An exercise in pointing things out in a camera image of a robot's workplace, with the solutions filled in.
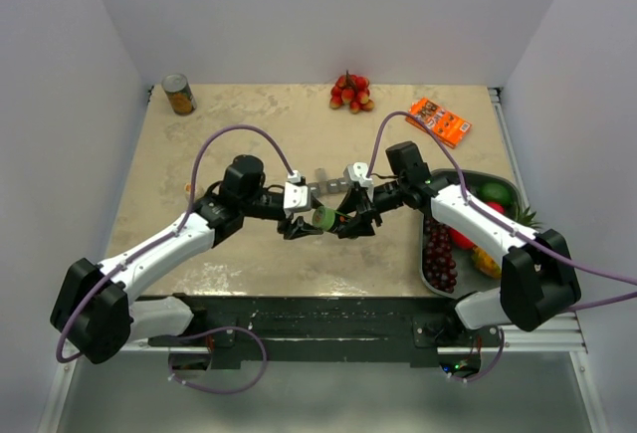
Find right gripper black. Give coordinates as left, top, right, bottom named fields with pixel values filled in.
left=334, top=177, right=408, bottom=238

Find green lidded pill bottle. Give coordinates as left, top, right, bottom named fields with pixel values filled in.
left=312, top=206, right=349, bottom=233

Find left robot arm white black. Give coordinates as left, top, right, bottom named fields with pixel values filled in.
left=50, top=155, right=319, bottom=364

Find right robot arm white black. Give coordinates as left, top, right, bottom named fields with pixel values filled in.
left=337, top=141, right=581, bottom=346

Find dark red toy grapes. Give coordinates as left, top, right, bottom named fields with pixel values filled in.
left=421, top=218, right=457, bottom=294

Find red toy apple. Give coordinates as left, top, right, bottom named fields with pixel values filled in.
left=445, top=203, right=502, bottom=250

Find red toy fruit bunch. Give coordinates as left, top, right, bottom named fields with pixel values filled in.
left=328, top=71, right=375, bottom=114

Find orange cardboard box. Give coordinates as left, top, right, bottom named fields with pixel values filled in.
left=407, top=98, right=473, bottom=148

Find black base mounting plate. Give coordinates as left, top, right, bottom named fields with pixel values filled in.
left=130, top=294, right=502, bottom=372

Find grey fruit tray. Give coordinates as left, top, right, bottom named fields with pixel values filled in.
left=420, top=170, right=524, bottom=299

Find green toy avocado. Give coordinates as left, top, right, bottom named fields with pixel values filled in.
left=478, top=182, right=514, bottom=207

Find toy pineapple orange yellow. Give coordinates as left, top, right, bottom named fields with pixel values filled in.
left=472, top=203, right=541, bottom=280

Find tin can fruit label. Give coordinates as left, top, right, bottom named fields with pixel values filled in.
left=161, top=74, right=196, bottom=115

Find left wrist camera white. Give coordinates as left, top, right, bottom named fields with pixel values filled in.
left=283, top=170, right=312, bottom=216

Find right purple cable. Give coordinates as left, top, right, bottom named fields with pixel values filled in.
left=367, top=110, right=637, bottom=311

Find aluminium frame rail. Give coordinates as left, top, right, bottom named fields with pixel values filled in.
left=64, top=309, right=588, bottom=354

